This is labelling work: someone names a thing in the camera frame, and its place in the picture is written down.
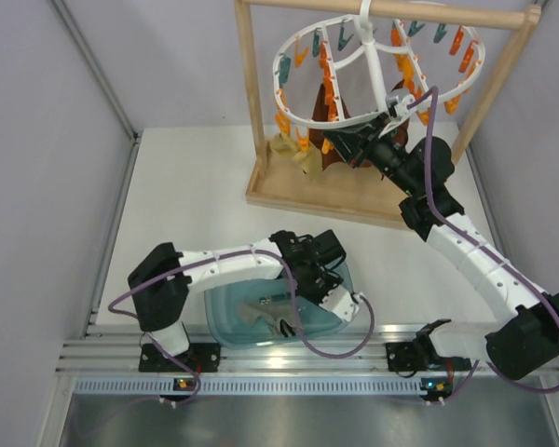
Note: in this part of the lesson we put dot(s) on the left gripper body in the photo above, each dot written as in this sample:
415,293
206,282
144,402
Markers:
315,284

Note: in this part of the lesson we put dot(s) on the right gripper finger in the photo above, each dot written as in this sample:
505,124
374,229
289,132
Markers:
350,142
385,124

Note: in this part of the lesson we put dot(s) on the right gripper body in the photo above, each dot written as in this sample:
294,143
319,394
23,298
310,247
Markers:
389,158

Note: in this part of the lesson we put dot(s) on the yellow sock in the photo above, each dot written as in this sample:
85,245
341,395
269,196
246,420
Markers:
284,145
310,162

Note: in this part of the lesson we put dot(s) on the white round clip hanger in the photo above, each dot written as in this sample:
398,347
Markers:
336,44

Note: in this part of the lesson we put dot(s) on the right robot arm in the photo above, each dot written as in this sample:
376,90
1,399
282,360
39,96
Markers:
525,333

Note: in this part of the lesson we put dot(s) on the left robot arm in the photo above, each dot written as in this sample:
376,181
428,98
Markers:
164,280

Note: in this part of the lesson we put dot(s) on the wooden hanging rack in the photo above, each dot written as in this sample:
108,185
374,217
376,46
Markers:
466,52

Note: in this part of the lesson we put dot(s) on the teal plastic tub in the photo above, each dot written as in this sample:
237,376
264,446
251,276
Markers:
229,331

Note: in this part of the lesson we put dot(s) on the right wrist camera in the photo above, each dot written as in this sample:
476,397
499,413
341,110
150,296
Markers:
400,104

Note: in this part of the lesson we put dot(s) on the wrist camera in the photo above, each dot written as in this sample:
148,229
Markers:
342,303
400,104

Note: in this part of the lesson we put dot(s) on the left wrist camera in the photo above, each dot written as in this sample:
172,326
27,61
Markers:
342,303

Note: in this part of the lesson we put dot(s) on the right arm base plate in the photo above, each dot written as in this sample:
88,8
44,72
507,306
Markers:
413,357

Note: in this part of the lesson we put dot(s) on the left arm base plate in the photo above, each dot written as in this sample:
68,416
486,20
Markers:
200,358

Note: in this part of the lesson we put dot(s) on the aluminium mounting rail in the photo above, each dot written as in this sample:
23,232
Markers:
118,349

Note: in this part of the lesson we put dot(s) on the slotted cable duct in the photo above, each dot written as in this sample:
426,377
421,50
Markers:
263,386

